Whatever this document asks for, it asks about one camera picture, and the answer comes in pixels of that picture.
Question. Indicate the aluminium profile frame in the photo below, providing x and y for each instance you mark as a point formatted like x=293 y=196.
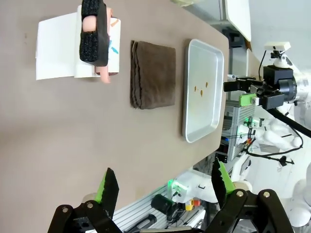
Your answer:
x=239 y=114

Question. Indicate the yellow emergency stop button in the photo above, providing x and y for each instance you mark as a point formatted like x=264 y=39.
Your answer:
x=192 y=205

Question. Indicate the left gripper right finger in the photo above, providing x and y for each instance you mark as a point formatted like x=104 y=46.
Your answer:
x=219 y=187

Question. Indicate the metal tray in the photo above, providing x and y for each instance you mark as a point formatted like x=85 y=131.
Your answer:
x=201 y=116

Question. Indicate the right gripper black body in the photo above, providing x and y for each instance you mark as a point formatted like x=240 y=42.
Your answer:
x=277 y=75

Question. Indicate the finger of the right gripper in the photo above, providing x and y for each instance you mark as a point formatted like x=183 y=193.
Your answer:
x=234 y=86
x=246 y=99

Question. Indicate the aluminium base plate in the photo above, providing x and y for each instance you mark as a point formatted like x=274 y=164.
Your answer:
x=131 y=213

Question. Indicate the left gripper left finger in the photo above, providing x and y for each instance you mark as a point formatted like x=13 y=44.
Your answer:
x=109 y=191

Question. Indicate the white table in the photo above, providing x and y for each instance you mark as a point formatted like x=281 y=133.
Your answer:
x=239 y=17

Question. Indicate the black cylinder device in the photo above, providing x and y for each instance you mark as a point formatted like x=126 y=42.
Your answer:
x=161 y=204

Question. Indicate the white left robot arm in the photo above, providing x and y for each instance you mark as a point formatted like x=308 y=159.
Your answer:
x=206 y=191

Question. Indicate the white folding stand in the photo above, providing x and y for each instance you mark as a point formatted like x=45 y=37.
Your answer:
x=56 y=48

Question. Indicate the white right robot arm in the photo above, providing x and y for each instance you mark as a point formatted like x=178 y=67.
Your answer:
x=279 y=138

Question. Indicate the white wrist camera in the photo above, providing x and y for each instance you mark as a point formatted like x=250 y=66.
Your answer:
x=277 y=45

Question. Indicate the brown towel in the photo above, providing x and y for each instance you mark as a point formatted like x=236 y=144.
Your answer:
x=153 y=75

